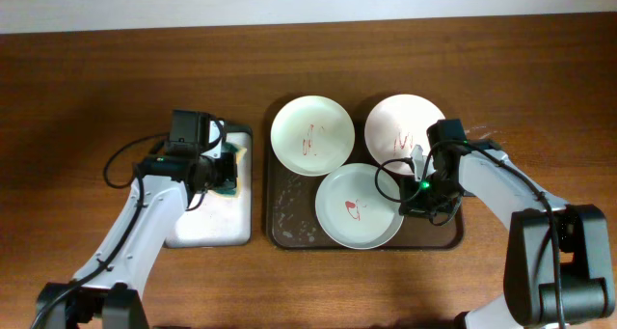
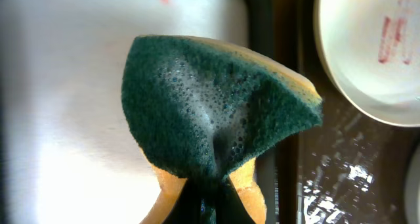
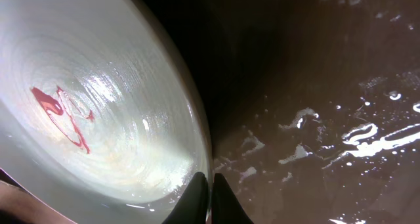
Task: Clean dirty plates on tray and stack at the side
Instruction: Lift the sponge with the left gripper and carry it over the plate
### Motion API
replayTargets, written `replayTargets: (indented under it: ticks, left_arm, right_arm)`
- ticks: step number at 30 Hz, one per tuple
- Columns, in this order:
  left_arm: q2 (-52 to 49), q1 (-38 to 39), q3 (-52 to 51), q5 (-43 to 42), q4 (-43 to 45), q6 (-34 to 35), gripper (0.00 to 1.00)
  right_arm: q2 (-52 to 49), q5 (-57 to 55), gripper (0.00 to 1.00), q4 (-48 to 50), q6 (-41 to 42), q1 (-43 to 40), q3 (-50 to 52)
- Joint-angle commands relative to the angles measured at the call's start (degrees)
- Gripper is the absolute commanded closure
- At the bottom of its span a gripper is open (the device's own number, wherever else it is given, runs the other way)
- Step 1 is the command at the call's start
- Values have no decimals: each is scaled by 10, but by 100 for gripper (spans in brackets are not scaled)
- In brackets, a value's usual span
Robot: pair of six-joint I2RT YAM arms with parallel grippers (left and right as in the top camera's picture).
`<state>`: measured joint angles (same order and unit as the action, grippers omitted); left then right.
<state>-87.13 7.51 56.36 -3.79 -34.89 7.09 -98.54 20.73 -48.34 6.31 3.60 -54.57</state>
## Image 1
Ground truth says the cream plate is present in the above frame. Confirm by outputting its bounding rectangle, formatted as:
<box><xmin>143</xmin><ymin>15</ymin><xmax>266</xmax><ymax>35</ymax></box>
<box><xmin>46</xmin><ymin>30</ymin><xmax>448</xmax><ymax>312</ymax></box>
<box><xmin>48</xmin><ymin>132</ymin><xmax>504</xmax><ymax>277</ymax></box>
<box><xmin>270</xmin><ymin>96</ymin><xmax>356</xmax><ymax>177</ymax></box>

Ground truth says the small black tray white liner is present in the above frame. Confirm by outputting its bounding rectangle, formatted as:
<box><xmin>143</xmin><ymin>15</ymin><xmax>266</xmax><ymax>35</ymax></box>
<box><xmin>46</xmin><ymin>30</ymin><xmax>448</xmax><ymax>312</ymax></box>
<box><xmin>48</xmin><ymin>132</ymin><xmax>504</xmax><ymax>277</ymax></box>
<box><xmin>164</xmin><ymin>123</ymin><xmax>253</xmax><ymax>249</ymax></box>

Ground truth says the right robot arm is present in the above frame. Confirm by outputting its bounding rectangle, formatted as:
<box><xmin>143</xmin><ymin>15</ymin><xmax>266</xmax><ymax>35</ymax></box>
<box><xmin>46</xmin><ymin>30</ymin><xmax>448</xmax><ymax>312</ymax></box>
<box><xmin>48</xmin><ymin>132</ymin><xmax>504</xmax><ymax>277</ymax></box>
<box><xmin>400</xmin><ymin>120</ymin><xmax>616</xmax><ymax>328</ymax></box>

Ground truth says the pink plate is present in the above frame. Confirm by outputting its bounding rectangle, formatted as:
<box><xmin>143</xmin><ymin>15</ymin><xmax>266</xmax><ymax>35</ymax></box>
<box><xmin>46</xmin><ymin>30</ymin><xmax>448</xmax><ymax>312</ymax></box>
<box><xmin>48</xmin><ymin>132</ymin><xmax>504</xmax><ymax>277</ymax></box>
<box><xmin>364</xmin><ymin>94</ymin><xmax>444</xmax><ymax>165</ymax></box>

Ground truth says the green and yellow sponge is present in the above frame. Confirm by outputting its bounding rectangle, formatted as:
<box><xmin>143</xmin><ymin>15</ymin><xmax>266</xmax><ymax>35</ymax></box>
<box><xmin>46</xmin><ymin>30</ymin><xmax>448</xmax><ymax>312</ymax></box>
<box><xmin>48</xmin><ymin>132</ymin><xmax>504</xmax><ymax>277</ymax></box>
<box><xmin>211</xmin><ymin>142</ymin><xmax>247</xmax><ymax>198</ymax></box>

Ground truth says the pale green plate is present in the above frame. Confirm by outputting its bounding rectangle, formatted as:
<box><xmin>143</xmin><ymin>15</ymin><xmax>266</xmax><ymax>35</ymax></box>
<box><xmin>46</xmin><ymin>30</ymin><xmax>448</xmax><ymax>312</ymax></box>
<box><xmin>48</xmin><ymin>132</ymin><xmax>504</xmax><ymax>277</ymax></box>
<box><xmin>315</xmin><ymin>163</ymin><xmax>404</xmax><ymax>250</ymax></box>

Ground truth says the large brown serving tray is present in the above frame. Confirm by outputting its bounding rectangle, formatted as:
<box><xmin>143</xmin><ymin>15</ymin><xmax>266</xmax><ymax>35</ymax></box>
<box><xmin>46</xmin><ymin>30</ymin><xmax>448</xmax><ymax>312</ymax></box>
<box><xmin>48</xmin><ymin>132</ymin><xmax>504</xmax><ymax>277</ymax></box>
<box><xmin>264</xmin><ymin>110</ymin><xmax>464</xmax><ymax>251</ymax></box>

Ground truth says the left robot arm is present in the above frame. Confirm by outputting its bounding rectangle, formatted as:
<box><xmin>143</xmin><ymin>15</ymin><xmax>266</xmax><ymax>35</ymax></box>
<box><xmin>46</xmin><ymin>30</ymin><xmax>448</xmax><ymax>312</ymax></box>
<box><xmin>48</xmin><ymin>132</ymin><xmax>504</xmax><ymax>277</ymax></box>
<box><xmin>32</xmin><ymin>110</ymin><xmax>237</xmax><ymax>328</ymax></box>

